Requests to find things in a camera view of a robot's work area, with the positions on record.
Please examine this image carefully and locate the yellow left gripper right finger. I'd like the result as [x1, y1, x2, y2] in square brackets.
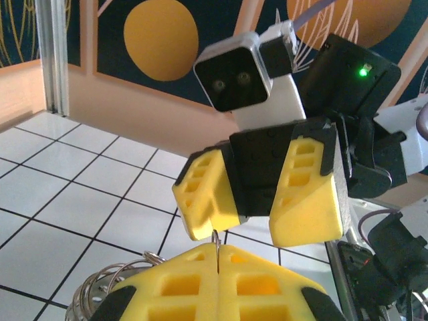
[217, 244, 348, 321]

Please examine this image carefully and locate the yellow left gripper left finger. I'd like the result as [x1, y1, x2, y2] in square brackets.
[90, 243, 221, 321]

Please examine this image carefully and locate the silver key ring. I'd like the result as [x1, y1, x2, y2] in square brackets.
[78, 259, 150, 315]
[211, 229, 222, 276]
[142, 250, 167, 267]

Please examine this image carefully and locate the clear plastic bag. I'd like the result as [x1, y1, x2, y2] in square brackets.
[65, 280, 111, 321]

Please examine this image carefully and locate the yellow oval feather art panel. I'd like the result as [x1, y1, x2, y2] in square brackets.
[78, 0, 265, 114]

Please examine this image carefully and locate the feather leaves art panel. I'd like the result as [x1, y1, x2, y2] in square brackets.
[260, 0, 428, 108]

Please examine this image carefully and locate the peach circle yellow lines panel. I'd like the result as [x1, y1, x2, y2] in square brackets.
[0, 0, 39, 70]

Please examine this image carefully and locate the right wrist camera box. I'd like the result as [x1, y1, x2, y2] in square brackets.
[193, 19, 308, 130]

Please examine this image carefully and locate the aluminium corner post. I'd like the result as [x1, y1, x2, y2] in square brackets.
[34, 0, 70, 117]

